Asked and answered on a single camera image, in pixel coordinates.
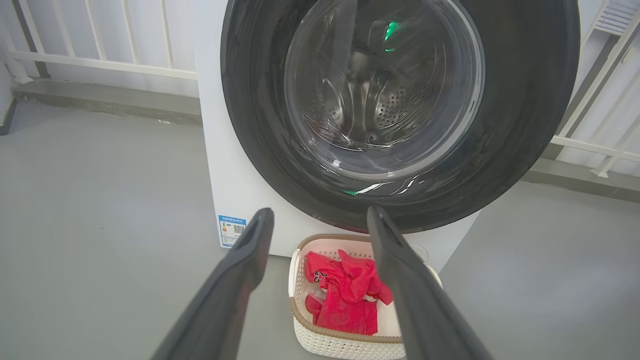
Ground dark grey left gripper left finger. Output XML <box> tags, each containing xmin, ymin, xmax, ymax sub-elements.
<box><xmin>150</xmin><ymin>207</ymin><xmax>275</xmax><ymax>360</ymax></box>

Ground washing machine round door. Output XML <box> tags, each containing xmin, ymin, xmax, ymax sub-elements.
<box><xmin>220</xmin><ymin>0</ymin><xmax>581</xmax><ymax>234</ymax></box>

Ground blue energy label sticker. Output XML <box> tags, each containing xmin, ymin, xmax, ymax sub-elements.
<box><xmin>218</xmin><ymin>215</ymin><xmax>247</xmax><ymax>248</ymax></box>

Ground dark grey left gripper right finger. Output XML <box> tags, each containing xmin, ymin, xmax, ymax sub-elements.
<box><xmin>366</xmin><ymin>205</ymin><xmax>493</xmax><ymax>360</ymax></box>

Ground red and white garment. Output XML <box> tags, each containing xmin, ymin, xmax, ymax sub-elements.
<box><xmin>304</xmin><ymin>249</ymin><xmax>394</xmax><ymax>336</ymax></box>

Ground white metal railing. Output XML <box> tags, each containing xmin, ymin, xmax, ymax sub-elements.
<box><xmin>550</xmin><ymin>0</ymin><xmax>640</xmax><ymax>179</ymax></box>
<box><xmin>0</xmin><ymin>0</ymin><xmax>198</xmax><ymax>85</ymax></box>

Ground white washing machine body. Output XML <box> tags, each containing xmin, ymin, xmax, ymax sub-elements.
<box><xmin>195</xmin><ymin>0</ymin><xmax>583</xmax><ymax>273</ymax></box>

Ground stainless steel washing machine drum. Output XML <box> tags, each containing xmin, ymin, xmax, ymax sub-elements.
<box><xmin>287</xmin><ymin>0</ymin><xmax>483</xmax><ymax>176</ymax></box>

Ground cream laundry basket brown rim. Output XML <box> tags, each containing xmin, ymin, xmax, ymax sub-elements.
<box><xmin>288</xmin><ymin>234</ymin><xmax>443</xmax><ymax>360</ymax></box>

